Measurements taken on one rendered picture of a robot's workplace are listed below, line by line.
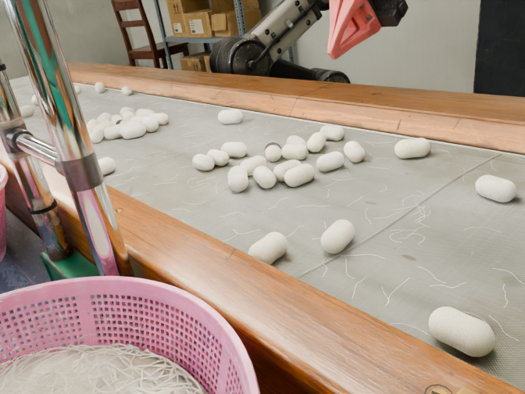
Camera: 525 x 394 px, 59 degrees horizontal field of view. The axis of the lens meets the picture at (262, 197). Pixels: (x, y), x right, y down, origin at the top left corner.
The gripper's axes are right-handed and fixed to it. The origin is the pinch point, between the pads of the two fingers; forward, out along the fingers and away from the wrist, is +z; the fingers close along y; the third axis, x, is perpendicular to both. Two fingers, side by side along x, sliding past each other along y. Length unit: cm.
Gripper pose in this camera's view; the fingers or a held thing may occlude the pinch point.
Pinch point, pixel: (333, 51)
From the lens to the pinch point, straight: 62.6
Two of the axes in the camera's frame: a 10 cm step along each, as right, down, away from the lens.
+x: 5.7, 4.5, 6.9
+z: -4.7, 8.6, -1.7
